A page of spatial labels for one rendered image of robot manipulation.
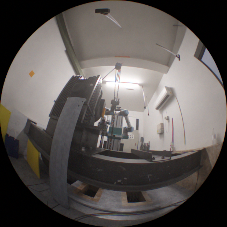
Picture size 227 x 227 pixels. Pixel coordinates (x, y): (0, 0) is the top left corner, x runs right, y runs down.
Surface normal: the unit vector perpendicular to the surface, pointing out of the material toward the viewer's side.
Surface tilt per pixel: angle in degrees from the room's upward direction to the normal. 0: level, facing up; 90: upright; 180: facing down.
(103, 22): 180
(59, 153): 90
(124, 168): 90
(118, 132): 90
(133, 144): 90
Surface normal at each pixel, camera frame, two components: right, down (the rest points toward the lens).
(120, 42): -0.15, 0.89
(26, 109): 0.98, 0.11
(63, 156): 0.13, -0.40
